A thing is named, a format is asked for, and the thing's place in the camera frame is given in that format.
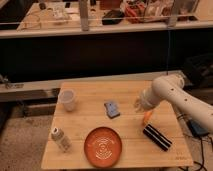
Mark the black striped eraser block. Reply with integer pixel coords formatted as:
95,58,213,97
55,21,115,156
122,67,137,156
143,124,172,151

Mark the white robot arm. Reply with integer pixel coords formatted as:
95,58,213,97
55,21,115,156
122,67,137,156
134,74,213,133

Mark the black bag on shelf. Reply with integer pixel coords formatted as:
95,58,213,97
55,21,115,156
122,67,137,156
102,10,124,25

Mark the blue sponge block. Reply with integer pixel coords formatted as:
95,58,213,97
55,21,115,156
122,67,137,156
104,101,120,118

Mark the grey metal post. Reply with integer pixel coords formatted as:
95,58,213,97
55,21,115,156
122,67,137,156
79,0,89,31

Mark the orange ceramic bowl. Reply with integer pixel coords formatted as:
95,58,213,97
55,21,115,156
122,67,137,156
84,127,122,168

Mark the translucent plastic cup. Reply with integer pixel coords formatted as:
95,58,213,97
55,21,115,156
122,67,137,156
58,90,75,112

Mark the orange tool pile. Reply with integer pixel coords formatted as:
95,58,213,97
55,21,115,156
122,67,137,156
123,0,174,23

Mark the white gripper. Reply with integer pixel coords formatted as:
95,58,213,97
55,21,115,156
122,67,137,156
134,88,158,112

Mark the small spice bottle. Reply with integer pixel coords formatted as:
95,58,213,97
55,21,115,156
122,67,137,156
51,127,71,152

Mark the grey metal rail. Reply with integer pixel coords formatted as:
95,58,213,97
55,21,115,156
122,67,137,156
0,70,185,102

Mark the black cable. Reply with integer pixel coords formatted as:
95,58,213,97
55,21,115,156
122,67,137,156
177,113,213,171

